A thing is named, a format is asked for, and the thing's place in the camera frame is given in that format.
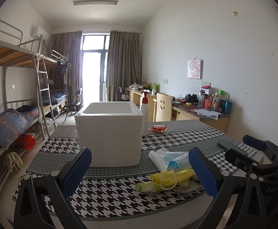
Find white plastic bag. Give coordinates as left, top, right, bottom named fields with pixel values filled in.
left=148, top=147, right=177, bottom=172

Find dark green smartphone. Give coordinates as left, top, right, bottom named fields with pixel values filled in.
left=217, top=139, right=243, bottom=152

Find blue face mask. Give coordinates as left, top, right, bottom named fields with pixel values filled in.
left=163, top=152, right=192, bottom=172

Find white styrofoam box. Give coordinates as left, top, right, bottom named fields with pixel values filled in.
left=74, top=101, right=143, bottom=168

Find teal bottle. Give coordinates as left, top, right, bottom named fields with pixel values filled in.
left=224, top=100, right=232, bottom=115

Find papers on desk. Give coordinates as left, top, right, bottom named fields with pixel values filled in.
left=194, top=109, right=220, bottom=120

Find green wipes packet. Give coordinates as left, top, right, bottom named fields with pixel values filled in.
left=135, top=181, right=163, bottom=195

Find black folding chair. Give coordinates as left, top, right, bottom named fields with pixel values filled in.
left=64, top=88, right=83, bottom=121

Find red plastic bag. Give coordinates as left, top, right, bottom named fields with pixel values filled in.
left=13, top=134, right=36, bottom=150

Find metal bunk ladder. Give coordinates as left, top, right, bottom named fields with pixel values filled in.
left=33, top=34, right=56, bottom=138

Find red snack packet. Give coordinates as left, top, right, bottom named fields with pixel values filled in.
left=148, top=125, right=168, bottom=133

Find wooden desk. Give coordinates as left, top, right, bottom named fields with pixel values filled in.
left=125, top=88, right=229, bottom=133

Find white pump bottle red top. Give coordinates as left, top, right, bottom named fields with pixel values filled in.
left=140, top=92, right=149, bottom=136

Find black headphones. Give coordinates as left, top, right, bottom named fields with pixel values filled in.
left=185, top=94, right=198, bottom=104

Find blue plaid bedding bundle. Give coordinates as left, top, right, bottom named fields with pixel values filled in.
left=0, top=105, right=39, bottom=149

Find wooden chair smiley face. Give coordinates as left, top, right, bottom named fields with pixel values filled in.
left=154, top=93, right=172, bottom=122

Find metal bunk bed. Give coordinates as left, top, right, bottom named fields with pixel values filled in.
left=0, top=16, right=69, bottom=172

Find right brown curtain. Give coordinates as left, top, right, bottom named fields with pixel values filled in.
left=106, top=31, right=142, bottom=101

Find brown curtain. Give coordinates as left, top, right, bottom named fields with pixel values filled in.
left=106, top=31, right=142, bottom=101
left=48, top=31, right=83, bottom=103

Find left brown curtain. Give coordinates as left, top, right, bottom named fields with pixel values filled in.
left=48, top=31, right=83, bottom=103

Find white air conditioner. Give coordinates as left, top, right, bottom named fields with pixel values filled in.
left=31, top=26, right=49, bottom=41

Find ceiling tube light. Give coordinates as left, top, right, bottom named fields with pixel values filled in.
left=73, top=0, right=119, bottom=6

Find pink cartoon wall picture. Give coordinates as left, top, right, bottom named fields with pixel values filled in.
left=187, top=60, right=201, bottom=79

